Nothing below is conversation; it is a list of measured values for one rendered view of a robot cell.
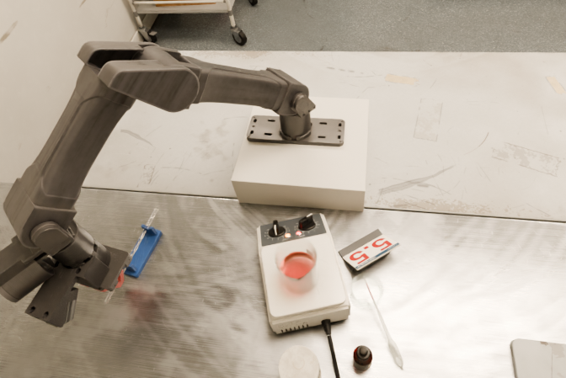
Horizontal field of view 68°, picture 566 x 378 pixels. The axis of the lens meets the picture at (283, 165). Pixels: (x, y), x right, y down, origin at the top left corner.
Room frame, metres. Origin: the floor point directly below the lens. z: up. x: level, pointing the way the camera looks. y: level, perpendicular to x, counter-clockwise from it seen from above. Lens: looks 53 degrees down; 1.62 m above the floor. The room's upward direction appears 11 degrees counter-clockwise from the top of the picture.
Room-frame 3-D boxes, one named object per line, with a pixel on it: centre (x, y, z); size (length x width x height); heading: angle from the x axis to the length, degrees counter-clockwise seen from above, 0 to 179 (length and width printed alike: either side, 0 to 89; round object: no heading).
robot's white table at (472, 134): (0.67, -0.12, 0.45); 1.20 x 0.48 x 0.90; 73
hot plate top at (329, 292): (0.26, 0.00, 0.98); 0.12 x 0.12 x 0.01; 1
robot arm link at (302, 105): (0.58, -0.04, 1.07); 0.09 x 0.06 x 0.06; 33
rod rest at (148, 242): (0.40, 0.30, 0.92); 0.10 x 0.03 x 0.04; 153
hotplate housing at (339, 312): (0.29, 0.00, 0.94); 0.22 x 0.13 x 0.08; 1
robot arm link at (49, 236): (0.31, 0.37, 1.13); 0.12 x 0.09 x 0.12; 123
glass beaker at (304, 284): (0.26, 0.01, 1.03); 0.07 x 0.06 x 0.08; 170
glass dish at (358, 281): (0.24, -0.10, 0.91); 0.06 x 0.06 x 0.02
